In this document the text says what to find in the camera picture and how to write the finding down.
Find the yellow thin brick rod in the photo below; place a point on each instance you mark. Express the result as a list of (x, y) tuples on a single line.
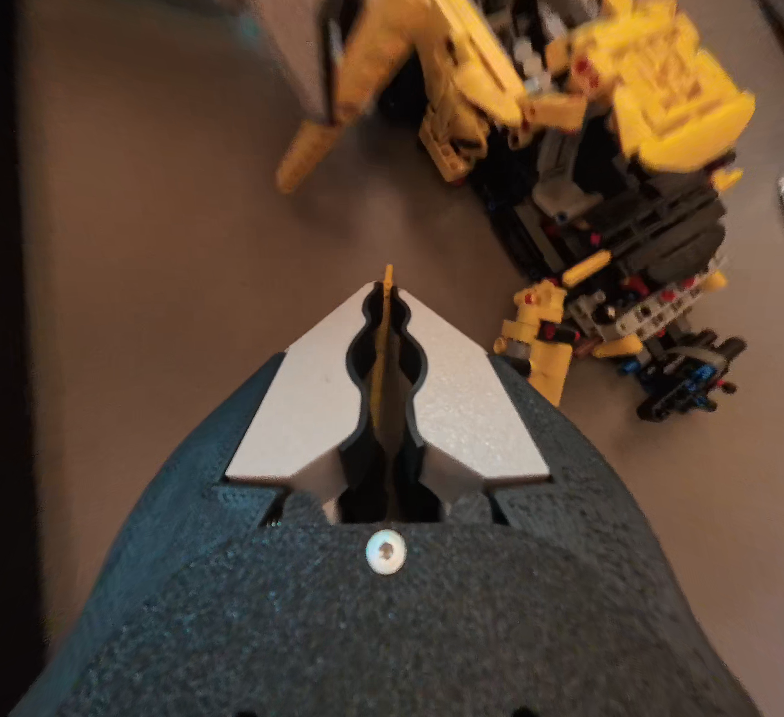
[(384, 362)]

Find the grey desk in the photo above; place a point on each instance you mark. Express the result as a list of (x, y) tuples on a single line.
[(184, 239)]

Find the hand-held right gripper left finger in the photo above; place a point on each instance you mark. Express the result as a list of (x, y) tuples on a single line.
[(294, 423)]

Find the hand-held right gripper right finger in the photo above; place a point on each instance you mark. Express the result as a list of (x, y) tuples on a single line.
[(478, 423)]

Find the yellow toy brick car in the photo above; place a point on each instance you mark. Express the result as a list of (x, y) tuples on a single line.
[(674, 86)]

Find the grey black brick chassis module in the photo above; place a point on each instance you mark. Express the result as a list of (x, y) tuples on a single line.
[(674, 386)]

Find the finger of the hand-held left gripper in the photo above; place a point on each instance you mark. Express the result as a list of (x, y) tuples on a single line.
[(275, 7)]

